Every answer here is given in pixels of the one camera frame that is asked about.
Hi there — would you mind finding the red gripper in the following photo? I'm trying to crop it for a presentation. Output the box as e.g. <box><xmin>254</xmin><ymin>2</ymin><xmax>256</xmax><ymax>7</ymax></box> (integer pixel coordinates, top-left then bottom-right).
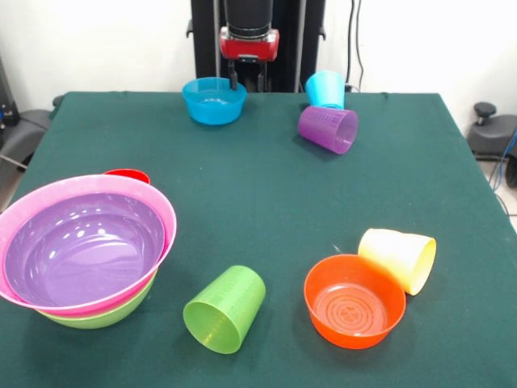
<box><xmin>219</xmin><ymin>27</ymin><xmax>280</xmax><ymax>92</ymax></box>

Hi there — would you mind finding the blue bowl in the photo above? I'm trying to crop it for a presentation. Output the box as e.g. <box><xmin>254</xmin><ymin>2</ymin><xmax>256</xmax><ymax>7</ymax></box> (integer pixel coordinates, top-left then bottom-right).
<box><xmin>181</xmin><ymin>76</ymin><xmax>248</xmax><ymax>125</ymax></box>

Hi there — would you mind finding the yellow cup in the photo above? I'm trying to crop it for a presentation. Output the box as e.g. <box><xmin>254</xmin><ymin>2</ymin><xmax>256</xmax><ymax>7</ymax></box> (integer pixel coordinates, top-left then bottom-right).
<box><xmin>357</xmin><ymin>228</ymin><xmax>438</xmax><ymax>297</ymax></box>

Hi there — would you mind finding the blue cup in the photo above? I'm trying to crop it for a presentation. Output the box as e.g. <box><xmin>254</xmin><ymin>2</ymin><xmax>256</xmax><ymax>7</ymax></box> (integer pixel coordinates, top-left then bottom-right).
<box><xmin>305</xmin><ymin>70</ymin><xmax>346</xmax><ymax>110</ymax></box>

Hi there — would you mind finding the purple cup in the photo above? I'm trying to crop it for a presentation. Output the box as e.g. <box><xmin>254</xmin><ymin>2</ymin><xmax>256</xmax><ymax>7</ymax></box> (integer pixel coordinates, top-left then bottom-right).
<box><xmin>297</xmin><ymin>105</ymin><xmax>359</xmax><ymax>155</ymax></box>

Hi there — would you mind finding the dark green table cloth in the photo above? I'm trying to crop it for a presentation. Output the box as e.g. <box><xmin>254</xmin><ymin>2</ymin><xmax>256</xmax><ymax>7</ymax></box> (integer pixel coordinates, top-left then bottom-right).
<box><xmin>0</xmin><ymin>91</ymin><xmax>517</xmax><ymax>388</ymax></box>

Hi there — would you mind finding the red cup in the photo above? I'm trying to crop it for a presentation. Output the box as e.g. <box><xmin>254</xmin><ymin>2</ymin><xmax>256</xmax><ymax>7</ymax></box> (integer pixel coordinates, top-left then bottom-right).
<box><xmin>103</xmin><ymin>168</ymin><xmax>151</xmax><ymax>186</ymax></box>

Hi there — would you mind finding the pink bowl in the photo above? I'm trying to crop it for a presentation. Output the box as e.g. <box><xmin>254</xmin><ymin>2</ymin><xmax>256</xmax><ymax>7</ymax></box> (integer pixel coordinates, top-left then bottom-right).
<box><xmin>0</xmin><ymin>174</ymin><xmax>178</xmax><ymax>317</ymax></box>

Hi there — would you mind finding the green cup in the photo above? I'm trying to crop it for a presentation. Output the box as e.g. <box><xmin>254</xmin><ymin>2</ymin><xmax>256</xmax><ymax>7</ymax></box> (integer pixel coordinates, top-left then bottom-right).
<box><xmin>183</xmin><ymin>264</ymin><xmax>267</xmax><ymax>356</ymax></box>

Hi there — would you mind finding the black equipment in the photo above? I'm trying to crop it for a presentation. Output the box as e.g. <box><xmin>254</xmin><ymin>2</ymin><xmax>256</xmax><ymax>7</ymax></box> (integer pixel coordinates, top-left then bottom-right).
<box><xmin>0</xmin><ymin>56</ymin><xmax>21</xmax><ymax>129</ymax></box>

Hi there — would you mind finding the purple bowl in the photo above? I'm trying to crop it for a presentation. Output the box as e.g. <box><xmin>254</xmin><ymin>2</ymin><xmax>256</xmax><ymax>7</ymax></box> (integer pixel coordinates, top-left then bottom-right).
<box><xmin>3</xmin><ymin>192</ymin><xmax>166</xmax><ymax>308</ymax></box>

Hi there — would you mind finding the orange bowl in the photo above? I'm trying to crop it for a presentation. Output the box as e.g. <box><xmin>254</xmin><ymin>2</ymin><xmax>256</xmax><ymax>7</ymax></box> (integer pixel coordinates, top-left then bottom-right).
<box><xmin>303</xmin><ymin>253</ymin><xmax>407</xmax><ymax>350</ymax></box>

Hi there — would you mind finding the green bowl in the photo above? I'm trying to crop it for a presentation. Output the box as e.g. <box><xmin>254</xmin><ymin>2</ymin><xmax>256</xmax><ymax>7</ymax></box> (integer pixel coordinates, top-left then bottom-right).
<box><xmin>36</xmin><ymin>268</ymin><xmax>159</xmax><ymax>330</ymax></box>

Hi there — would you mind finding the black cable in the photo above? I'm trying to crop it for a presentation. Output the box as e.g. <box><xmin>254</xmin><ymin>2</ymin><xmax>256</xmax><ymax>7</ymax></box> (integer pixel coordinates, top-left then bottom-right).
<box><xmin>355</xmin><ymin>0</ymin><xmax>365</xmax><ymax>92</ymax></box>
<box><xmin>344</xmin><ymin>0</ymin><xmax>355</xmax><ymax>84</ymax></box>

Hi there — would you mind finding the blue cable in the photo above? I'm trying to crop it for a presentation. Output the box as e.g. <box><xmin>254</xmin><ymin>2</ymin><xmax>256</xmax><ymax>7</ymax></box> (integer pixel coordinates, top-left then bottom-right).
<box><xmin>489</xmin><ymin>129</ymin><xmax>517</xmax><ymax>191</ymax></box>

